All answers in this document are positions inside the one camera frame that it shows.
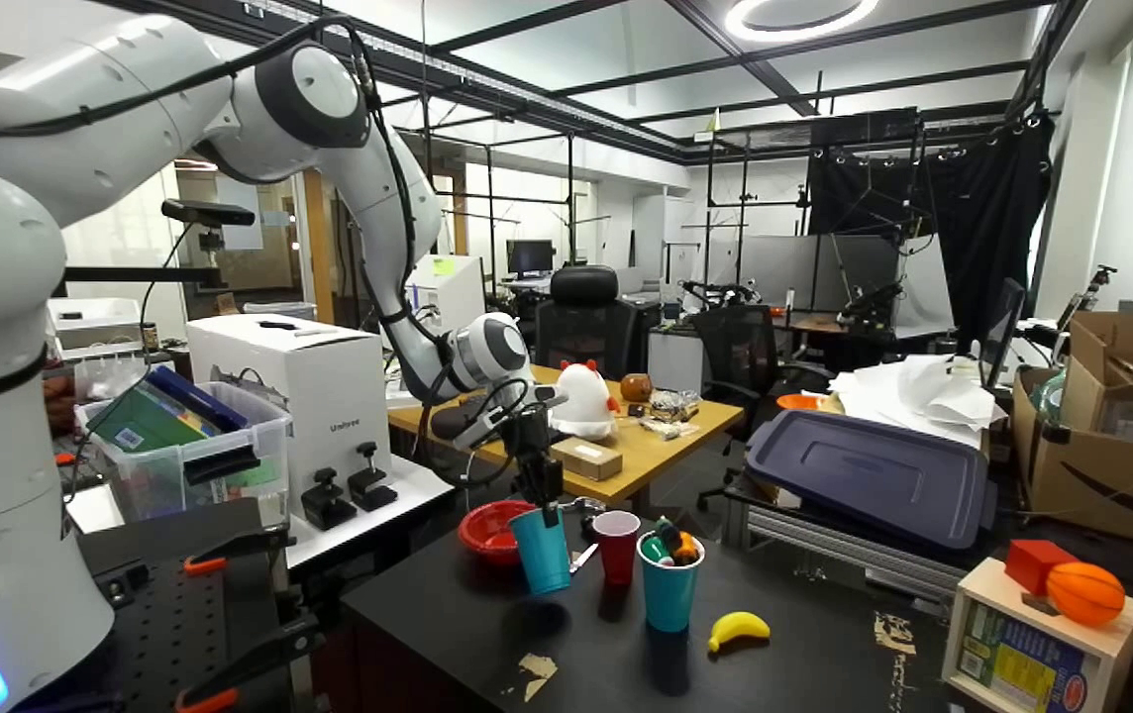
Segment black mesh office chair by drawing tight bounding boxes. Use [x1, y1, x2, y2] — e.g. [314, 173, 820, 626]
[688, 293, 792, 417]

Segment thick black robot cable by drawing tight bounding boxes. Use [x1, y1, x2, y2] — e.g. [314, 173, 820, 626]
[0, 12, 544, 486]

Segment black toggle clamp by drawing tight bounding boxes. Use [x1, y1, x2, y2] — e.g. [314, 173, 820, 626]
[346, 440, 404, 517]
[298, 468, 362, 536]

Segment yellow toy banana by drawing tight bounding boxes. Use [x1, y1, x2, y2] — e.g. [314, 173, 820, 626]
[705, 606, 775, 659]

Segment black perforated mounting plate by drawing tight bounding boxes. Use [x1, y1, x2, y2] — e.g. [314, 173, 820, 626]
[66, 494, 322, 713]

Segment colourful small toys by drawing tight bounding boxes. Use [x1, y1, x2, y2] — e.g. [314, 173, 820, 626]
[643, 517, 705, 569]

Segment wooden desk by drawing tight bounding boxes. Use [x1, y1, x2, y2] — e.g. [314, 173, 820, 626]
[386, 351, 749, 513]

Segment dark blue bin lid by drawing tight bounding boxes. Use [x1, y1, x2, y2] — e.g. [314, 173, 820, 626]
[739, 410, 1002, 556]

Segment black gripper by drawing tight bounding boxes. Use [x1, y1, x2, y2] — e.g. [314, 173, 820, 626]
[500, 396, 576, 523]

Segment brown toy football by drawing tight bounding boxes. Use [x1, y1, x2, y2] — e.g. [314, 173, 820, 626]
[618, 370, 659, 417]

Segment orange-handled clamp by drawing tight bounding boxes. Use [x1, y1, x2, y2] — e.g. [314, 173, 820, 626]
[180, 527, 292, 581]
[176, 613, 322, 713]

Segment ring ceiling light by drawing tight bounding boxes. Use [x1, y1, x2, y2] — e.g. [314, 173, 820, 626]
[720, 0, 882, 52]

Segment white plush chicken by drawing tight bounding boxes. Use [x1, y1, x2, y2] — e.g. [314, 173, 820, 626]
[544, 362, 623, 444]

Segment black hanging curtain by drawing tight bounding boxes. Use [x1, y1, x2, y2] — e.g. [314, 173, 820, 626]
[805, 111, 1056, 357]

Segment red plastic cup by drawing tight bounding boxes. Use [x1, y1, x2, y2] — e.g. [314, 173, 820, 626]
[586, 506, 647, 596]

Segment red toy block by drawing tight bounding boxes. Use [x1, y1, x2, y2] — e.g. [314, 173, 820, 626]
[1002, 536, 1076, 600]

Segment tan tape patch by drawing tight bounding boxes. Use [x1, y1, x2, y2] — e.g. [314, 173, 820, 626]
[873, 606, 922, 662]
[510, 650, 564, 705]

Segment white cardboard product box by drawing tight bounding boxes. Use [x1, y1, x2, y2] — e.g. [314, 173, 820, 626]
[182, 315, 397, 523]

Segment wooden shape sorter box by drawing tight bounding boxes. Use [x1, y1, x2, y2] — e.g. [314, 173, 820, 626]
[939, 550, 1133, 713]

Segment orange toy pumpkin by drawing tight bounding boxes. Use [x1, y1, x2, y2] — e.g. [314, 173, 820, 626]
[1041, 559, 1128, 630]

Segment teal plastic cup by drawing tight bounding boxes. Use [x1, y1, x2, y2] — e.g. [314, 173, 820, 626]
[507, 506, 580, 602]
[634, 527, 709, 639]

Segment white crumpled paper pile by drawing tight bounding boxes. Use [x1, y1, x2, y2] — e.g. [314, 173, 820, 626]
[827, 351, 1002, 448]

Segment white side table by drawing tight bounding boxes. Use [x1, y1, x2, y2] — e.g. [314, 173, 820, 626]
[65, 451, 463, 573]

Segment open cardboard box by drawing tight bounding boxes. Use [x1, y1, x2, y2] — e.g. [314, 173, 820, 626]
[1011, 308, 1133, 550]

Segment blue book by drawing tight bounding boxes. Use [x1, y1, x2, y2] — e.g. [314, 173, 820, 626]
[144, 366, 255, 436]

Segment aluminium frame rail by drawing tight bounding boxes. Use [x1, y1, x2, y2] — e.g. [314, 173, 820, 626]
[739, 506, 969, 606]

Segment white-backed computer monitor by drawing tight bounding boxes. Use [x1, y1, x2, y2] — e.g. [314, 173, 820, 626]
[404, 250, 490, 340]

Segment red plastic bowl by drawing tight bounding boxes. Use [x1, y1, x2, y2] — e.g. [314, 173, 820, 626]
[456, 494, 533, 569]

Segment clear plastic storage bin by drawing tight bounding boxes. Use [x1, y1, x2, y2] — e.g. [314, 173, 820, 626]
[81, 370, 298, 527]

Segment black camera on boom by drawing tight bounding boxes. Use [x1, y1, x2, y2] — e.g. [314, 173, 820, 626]
[55, 196, 260, 305]

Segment clear glass jar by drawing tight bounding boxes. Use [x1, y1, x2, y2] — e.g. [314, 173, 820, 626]
[639, 390, 705, 440]

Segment small tan cardboard box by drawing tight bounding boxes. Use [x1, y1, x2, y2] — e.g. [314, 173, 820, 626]
[556, 436, 625, 485]

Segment green book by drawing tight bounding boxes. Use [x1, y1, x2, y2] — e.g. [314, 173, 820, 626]
[87, 381, 211, 457]

